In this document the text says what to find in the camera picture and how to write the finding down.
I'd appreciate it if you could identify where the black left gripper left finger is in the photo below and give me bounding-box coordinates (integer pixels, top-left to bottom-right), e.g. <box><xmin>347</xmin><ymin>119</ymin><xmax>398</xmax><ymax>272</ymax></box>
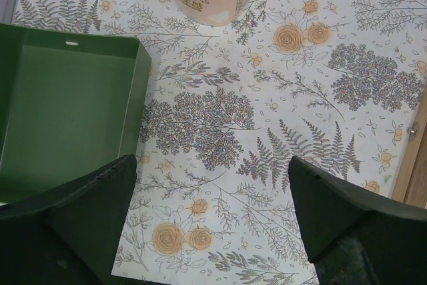
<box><xmin>1</xmin><ymin>155</ymin><xmax>136</xmax><ymax>284</ymax></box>

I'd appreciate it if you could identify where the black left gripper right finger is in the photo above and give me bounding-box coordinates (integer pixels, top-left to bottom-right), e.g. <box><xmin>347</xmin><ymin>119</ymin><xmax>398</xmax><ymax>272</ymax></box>
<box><xmin>288</xmin><ymin>156</ymin><xmax>426</xmax><ymax>284</ymax></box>

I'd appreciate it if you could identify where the wooden chess board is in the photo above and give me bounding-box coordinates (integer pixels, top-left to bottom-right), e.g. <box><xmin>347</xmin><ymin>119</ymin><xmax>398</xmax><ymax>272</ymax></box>
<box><xmin>392</xmin><ymin>87</ymin><xmax>426</xmax><ymax>209</ymax></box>

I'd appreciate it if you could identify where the green open box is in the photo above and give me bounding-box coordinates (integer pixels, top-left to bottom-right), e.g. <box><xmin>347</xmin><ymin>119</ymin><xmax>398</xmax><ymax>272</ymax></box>
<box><xmin>1</xmin><ymin>24</ymin><xmax>151</xmax><ymax>204</ymax></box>

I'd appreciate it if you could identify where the floral table mat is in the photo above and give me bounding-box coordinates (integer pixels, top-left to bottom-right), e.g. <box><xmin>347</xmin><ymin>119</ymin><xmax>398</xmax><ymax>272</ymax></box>
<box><xmin>15</xmin><ymin>0</ymin><xmax>426</xmax><ymax>284</ymax></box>

